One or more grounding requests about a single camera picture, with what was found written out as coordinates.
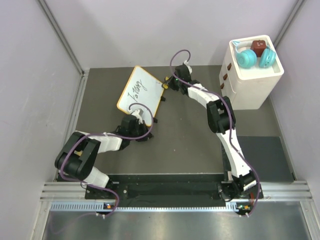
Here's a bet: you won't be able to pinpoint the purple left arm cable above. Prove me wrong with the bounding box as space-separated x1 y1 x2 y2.
59 102 154 221

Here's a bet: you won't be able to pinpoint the yellow framed whiteboard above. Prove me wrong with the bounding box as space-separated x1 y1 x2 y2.
116 66 165 127

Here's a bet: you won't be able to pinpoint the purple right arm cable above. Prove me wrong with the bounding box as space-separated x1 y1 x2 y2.
169 49 261 218

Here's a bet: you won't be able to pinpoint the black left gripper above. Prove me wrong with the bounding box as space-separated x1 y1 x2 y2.
128 120 153 143

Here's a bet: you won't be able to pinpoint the white drawer cabinet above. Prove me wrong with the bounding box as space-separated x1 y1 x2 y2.
219 35 284 110

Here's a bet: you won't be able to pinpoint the teal headphones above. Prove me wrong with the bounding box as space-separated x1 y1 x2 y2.
232 41 277 69

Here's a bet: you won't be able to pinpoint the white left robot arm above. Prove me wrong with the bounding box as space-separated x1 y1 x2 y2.
54 114 153 199

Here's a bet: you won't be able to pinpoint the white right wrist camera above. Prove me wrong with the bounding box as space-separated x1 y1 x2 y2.
183 60 193 75

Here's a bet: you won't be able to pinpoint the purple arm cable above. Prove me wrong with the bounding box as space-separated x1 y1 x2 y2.
59 102 154 221
169 49 261 218

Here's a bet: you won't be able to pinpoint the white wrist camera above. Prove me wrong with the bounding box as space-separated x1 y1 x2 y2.
129 108 144 124
183 60 193 75

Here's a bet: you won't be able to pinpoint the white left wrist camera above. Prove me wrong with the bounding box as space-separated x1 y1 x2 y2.
129 108 144 124

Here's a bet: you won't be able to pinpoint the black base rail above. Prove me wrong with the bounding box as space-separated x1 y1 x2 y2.
81 173 263 208

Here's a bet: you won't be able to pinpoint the slotted grey cable duct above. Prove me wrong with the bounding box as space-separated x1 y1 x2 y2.
50 201 239 212

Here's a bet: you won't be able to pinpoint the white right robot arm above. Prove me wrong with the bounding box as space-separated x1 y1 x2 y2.
168 62 260 198

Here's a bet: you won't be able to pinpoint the dark grey mat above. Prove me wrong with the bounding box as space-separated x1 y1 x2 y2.
237 136 294 184

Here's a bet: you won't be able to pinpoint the brown cube toy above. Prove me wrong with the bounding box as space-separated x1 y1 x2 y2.
250 40 267 58

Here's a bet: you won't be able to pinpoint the yellow bone-shaped eraser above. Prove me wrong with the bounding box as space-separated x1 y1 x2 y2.
162 76 170 90

